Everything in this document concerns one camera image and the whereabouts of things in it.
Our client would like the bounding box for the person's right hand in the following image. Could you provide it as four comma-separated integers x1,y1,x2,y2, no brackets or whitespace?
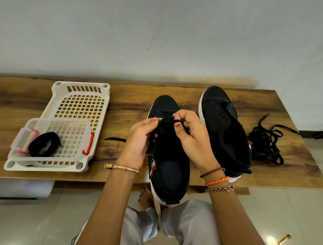
173,109,222,175

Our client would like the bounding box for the person's right forearm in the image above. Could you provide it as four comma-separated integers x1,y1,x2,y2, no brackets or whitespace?
201,169,266,245

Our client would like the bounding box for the black band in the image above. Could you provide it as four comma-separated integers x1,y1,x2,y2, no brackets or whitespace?
27,131,63,158
104,114,190,152

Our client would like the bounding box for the clear container with red handles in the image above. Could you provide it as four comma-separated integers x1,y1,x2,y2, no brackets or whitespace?
9,117,96,165

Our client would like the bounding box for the black sneaker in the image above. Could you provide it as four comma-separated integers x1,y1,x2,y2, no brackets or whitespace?
146,94,192,207
197,85,253,184

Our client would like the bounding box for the person's left hand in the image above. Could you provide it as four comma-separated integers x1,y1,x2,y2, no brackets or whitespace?
115,117,164,173

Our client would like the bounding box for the person's left forearm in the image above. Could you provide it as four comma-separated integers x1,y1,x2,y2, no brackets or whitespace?
75,167,141,245

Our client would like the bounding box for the small yellow object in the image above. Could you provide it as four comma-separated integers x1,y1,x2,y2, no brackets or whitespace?
277,233,293,245

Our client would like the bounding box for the gold bracelet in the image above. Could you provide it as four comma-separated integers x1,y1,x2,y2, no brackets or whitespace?
103,162,142,175

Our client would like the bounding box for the white plastic lattice basket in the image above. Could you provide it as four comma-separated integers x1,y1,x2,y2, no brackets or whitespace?
3,80,112,173

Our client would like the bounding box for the orange braided bracelet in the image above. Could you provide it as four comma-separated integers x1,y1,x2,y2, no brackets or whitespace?
204,175,236,194

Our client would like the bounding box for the black shoelace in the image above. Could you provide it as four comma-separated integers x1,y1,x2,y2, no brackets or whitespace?
246,112,301,167
246,126,285,167

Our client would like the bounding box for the white box under table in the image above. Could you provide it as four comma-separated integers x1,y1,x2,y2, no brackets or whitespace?
0,178,56,200

